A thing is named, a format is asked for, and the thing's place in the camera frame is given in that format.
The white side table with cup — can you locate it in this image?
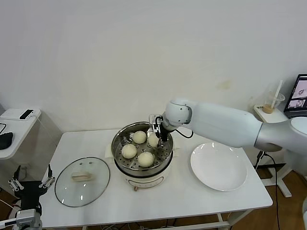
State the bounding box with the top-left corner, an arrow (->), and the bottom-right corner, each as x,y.
253,105 -> 307,198

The white steamed baozi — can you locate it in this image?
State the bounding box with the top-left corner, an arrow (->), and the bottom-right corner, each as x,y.
133,131 -> 147,144
137,151 -> 154,168
147,134 -> 159,147
121,144 -> 138,159

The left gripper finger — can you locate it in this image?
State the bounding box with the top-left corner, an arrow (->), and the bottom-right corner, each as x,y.
8,164 -> 24,192
39,163 -> 56,190

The grey laptop beside cup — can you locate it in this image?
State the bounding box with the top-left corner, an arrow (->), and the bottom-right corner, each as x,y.
283,73 -> 307,118

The flat white box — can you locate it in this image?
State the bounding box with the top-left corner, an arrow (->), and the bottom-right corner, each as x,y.
1,108 -> 41,121

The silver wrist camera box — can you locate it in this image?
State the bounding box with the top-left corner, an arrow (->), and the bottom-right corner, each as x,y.
15,208 -> 43,230
148,114 -> 160,132

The white side table with pouch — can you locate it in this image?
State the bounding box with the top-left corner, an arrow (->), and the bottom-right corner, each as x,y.
0,108 -> 63,220

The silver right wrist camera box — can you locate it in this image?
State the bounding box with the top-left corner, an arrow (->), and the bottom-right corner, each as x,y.
148,114 -> 160,132

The white drinking straw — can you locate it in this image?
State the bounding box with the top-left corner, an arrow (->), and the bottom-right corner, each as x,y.
271,80 -> 283,107

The glass lid with cream handle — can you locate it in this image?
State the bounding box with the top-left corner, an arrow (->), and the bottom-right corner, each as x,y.
55,157 -> 111,208

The black soft pouch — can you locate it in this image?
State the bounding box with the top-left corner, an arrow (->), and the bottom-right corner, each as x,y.
0,132 -> 14,150

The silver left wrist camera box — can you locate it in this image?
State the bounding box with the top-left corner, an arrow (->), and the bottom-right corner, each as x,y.
15,208 -> 43,230

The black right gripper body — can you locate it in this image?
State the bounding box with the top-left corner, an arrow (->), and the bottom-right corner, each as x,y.
157,122 -> 170,143

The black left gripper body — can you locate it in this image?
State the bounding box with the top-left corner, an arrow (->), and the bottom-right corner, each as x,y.
13,180 -> 50,211

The white floor cable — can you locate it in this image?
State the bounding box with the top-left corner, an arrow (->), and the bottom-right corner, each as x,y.
0,199 -> 28,218

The black cable with white plug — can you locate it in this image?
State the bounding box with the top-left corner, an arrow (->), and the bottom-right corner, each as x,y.
254,149 -> 281,230

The clear plastic drink cup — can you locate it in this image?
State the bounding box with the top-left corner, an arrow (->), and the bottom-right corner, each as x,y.
262,92 -> 285,115

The black smartphone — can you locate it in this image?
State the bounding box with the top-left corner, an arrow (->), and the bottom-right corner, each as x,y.
19,109 -> 35,120

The white table leg frame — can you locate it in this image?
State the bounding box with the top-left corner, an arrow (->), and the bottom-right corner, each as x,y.
215,210 -> 250,228

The white round plate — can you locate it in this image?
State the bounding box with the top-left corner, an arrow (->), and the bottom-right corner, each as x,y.
190,142 -> 248,192

